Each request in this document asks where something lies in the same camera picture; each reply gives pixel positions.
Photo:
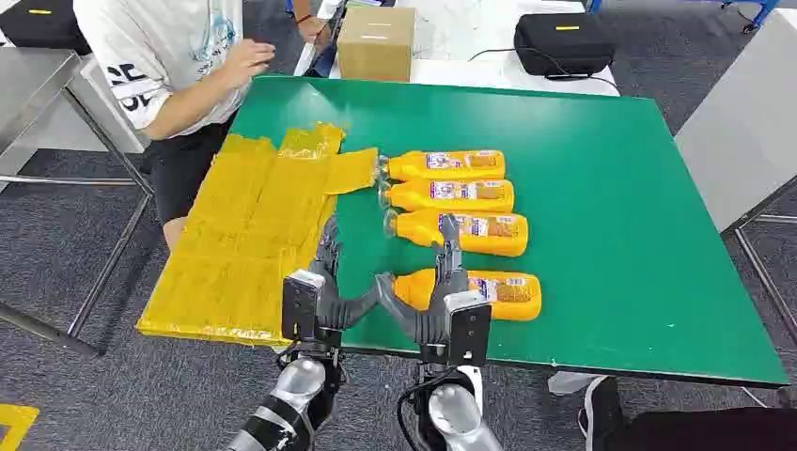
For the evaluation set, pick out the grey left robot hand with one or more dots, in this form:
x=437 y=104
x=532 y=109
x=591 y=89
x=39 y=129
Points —
x=333 y=311

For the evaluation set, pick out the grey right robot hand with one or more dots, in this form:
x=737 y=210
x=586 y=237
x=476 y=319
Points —
x=429 y=327

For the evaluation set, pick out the orange drink bottle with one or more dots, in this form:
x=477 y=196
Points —
x=448 y=196
x=498 y=235
x=448 y=165
x=510 y=297

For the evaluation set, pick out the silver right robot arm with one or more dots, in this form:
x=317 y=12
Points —
x=454 y=411

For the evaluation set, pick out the yellow plastic sheet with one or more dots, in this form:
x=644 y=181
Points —
x=249 y=218

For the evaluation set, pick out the green table mat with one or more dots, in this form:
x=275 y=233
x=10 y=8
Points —
x=591 y=218

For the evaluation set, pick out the person's right hand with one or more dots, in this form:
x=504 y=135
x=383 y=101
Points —
x=246 y=62

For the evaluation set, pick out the person's hand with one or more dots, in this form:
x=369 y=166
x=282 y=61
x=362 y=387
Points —
x=246 y=62
x=311 y=31

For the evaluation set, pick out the brown cardboard box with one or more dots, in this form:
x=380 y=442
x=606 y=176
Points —
x=375 y=46

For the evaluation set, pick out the person's left hand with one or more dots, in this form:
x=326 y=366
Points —
x=311 y=31

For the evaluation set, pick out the white table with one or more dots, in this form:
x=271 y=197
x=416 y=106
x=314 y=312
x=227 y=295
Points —
x=461 y=37

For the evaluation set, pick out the person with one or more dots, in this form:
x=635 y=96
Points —
x=168 y=50

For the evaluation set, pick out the black carry case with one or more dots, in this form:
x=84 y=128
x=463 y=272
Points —
x=563 y=43
x=43 y=25

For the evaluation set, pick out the grey table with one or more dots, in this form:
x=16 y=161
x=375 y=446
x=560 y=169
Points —
x=741 y=137

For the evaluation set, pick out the steel table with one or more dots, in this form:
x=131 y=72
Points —
x=25 y=87

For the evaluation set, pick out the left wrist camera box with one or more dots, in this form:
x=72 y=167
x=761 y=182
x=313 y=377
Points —
x=299 y=305

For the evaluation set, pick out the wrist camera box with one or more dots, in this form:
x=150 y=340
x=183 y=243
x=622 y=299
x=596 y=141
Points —
x=470 y=333
x=299 y=305

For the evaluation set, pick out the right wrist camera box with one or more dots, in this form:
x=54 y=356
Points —
x=470 y=333

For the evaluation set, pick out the blue metal frame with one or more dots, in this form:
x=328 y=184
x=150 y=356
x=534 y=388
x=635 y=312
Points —
x=764 y=12

